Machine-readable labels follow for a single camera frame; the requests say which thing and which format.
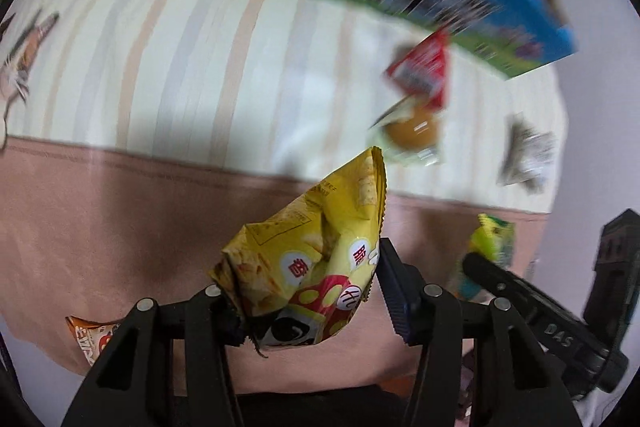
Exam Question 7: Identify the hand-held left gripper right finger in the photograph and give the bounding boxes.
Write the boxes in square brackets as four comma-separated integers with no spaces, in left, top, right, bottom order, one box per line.
[377,237,584,427]

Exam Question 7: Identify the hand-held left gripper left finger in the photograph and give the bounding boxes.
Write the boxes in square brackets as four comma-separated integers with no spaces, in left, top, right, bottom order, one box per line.
[62,284,247,427]

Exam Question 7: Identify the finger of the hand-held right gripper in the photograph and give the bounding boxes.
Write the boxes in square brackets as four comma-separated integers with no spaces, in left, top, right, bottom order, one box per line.
[461,251,630,394]
[584,208,640,350]

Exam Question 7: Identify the green snack bag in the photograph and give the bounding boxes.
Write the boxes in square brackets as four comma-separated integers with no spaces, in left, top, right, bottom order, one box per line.
[446,213,516,304]

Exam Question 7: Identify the yellow panda snack bag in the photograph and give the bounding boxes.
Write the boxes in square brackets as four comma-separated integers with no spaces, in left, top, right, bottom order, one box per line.
[207,146,389,359]

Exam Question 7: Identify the orange panda snack bag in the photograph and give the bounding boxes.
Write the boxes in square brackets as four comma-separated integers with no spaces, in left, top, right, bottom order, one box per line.
[65,314,126,368]

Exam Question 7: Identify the grey white snack packet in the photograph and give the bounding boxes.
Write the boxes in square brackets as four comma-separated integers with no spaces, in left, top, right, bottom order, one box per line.
[496,113,559,196]

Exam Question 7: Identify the round brown wrapped pastry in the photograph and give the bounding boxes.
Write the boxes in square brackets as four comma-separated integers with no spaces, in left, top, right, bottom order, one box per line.
[368,96,446,166]

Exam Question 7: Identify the cat printed blanket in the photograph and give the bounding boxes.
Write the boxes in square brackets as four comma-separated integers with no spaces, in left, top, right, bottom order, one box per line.
[0,0,572,389]

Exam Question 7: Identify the small red snack packet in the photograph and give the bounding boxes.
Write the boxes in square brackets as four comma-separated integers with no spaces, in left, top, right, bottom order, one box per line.
[386,29,452,114]

